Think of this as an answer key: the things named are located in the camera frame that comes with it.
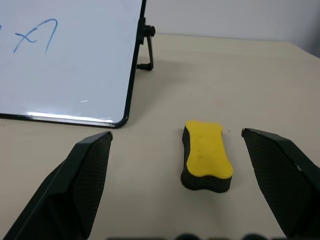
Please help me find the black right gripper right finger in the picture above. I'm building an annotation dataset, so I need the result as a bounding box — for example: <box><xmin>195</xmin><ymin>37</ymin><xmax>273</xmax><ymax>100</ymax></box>
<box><xmin>241</xmin><ymin>127</ymin><xmax>320</xmax><ymax>240</ymax></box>

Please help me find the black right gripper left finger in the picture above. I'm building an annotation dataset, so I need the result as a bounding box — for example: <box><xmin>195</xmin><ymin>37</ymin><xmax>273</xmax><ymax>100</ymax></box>
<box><xmin>0</xmin><ymin>131</ymin><xmax>114</xmax><ymax>240</ymax></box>

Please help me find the yellow and black eraser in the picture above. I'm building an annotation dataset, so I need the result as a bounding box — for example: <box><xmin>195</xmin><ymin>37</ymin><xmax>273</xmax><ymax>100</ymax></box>
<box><xmin>180</xmin><ymin>120</ymin><xmax>234</xmax><ymax>194</ymax></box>

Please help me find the black-framed whiteboard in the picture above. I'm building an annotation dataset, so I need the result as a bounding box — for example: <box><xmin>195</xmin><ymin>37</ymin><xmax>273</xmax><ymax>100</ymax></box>
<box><xmin>0</xmin><ymin>0</ymin><xmax>148</xmax><ymax>129</ymax></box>

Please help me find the black whiteboard stand leg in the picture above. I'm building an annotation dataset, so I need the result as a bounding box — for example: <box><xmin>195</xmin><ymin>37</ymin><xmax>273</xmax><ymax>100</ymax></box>
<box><xmin>136</xmin><ymin>17</ymin><xmax>156</xmax><ymax>72</ymax></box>

